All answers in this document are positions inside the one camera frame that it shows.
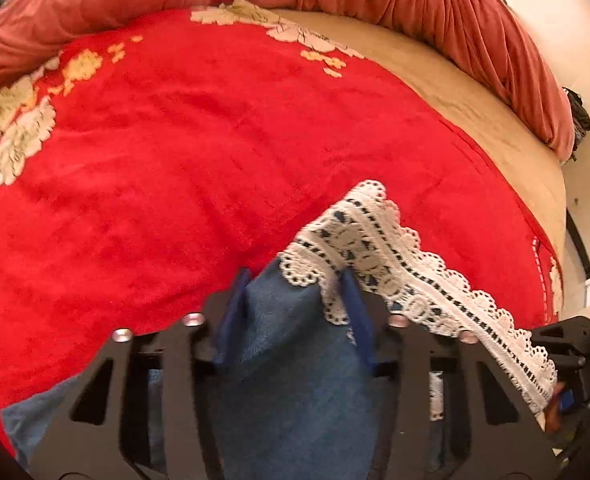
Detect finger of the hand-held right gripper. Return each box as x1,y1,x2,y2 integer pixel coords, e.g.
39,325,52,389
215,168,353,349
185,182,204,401
555,360,590,417
530,316,590,361

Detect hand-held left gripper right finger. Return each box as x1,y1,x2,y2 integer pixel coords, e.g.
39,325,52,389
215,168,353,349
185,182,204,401
337,269,560,480

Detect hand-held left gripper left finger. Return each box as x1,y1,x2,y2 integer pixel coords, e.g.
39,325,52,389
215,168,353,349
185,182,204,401
27,267,253,480

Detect blue pants with lace trim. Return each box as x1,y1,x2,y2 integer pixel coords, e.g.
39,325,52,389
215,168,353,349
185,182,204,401
0,180,558,480

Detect red floral blanket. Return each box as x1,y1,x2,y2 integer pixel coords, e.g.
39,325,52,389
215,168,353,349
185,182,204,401
0,7,563,441

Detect beige bed sheet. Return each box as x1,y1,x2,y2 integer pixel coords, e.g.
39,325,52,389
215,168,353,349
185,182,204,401
275,7,568,261

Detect dark cloth bundle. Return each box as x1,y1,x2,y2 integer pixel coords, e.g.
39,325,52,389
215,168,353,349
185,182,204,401
562,87,590,161

